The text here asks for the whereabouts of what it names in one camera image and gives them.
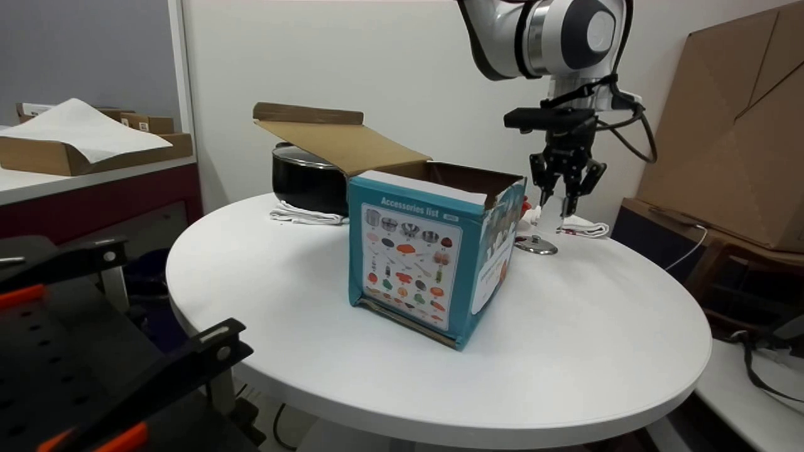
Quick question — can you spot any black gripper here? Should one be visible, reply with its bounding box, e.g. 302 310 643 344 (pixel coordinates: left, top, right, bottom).
527 124 611 222

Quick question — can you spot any teal printed cardboard box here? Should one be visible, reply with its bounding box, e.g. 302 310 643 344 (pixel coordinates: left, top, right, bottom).
250 101 529 351

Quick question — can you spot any black cooking pot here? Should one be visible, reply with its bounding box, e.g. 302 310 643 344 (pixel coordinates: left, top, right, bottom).
269 140 353 218

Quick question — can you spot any brown wooden furniture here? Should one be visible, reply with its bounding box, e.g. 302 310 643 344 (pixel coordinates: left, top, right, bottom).
611 198 804 337

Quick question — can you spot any large flat cardboard sheet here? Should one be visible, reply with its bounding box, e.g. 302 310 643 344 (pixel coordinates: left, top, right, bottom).
636 2 804 253

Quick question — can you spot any white side table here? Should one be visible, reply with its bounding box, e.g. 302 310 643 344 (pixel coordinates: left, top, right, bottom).
694 335 804 452

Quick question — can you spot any dark red desk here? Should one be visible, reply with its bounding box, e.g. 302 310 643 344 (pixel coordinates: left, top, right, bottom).
0 153 206 246

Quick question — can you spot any white paper sheet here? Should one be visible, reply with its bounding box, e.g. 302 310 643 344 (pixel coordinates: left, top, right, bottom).
0 95 175 167

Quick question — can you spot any shallow cardboard tray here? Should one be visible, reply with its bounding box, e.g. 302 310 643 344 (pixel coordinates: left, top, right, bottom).
0 129 196 179

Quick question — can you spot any black orange stand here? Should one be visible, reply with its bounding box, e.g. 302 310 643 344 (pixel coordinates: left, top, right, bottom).
0 233 259 452

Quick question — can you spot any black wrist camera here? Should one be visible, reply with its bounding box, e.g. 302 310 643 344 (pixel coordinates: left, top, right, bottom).
500 102 601 136

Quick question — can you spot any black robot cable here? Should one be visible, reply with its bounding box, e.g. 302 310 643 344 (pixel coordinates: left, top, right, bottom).
594 77 660 167

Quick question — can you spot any black cable bundle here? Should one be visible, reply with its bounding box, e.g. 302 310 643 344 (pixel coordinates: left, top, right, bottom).
725 312 804 410

